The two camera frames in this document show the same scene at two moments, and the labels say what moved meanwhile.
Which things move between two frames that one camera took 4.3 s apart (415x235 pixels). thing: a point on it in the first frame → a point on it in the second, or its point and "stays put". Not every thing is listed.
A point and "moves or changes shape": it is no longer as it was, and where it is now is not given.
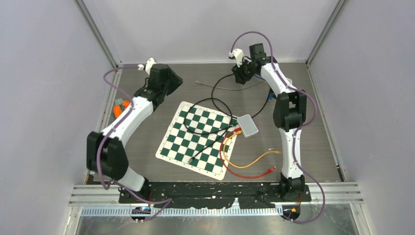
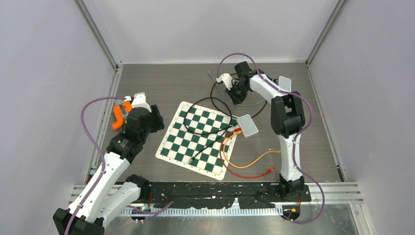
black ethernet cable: (191, 159) stays put
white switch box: (248, 128) stays put
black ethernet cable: (231, 116) stays put
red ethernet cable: (237, 129) stays put
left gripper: (176, 81) → (157, 119)
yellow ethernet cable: (239, 131) stays put
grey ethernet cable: (229, 88) moves or changes shape
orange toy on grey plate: (120, 106) stays put
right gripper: (240, 77) → (237, 98)
